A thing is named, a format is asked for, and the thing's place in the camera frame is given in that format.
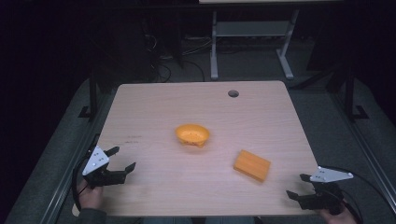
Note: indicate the aluminium rail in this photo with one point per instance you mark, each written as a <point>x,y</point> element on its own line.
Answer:
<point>67,174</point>
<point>370,155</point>

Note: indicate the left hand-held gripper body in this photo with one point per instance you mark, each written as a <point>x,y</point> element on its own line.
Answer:
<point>96,160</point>

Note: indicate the orange rectangular block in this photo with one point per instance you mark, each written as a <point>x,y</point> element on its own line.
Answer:
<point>252,165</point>

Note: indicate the orange plastic bowl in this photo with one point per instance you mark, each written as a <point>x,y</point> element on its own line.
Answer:
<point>192,134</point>

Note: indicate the white metal desk frame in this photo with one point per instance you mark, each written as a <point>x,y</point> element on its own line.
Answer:
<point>249,28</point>

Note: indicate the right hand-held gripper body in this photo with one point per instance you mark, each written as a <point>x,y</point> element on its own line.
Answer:
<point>327,189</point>

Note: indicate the person's right hand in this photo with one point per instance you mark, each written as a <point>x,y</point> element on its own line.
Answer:
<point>341,217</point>

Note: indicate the black metal stand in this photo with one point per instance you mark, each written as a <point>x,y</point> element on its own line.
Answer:
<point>92,93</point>
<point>350,93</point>

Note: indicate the person's left hand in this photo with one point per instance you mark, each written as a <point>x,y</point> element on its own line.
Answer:
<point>90,196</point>

